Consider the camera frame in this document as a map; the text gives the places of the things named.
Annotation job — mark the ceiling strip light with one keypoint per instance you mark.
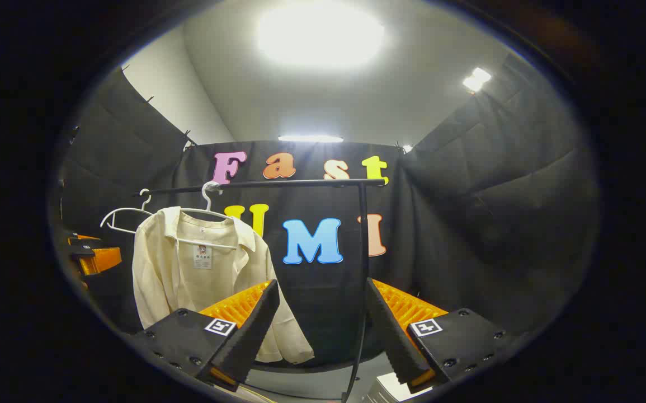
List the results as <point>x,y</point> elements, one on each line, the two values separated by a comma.
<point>310,138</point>

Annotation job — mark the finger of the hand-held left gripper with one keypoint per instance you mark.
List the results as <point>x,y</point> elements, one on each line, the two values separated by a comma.
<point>102,261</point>
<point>81,244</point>

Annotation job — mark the white plastic clothes hanger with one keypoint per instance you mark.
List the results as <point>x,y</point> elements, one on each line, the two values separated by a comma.
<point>207,198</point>
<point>116,211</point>

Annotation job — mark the cream collared shirt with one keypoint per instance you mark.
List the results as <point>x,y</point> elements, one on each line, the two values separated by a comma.
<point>188,280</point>

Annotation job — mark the large ceiling light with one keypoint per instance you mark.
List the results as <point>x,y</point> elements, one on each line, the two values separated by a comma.
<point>320,33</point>

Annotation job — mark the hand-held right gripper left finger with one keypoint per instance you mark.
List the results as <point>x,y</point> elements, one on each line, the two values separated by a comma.
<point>250,336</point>

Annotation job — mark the small ceiling light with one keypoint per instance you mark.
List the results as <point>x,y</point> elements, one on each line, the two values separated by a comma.
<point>476,79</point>

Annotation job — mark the black metal clothes rack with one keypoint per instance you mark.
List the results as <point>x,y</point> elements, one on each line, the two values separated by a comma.
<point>300,183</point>

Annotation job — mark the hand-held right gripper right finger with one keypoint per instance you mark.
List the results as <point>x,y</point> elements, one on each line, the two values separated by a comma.
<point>392,341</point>

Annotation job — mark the black backdrop cloth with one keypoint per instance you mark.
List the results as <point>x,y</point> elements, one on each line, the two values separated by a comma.
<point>468,224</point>

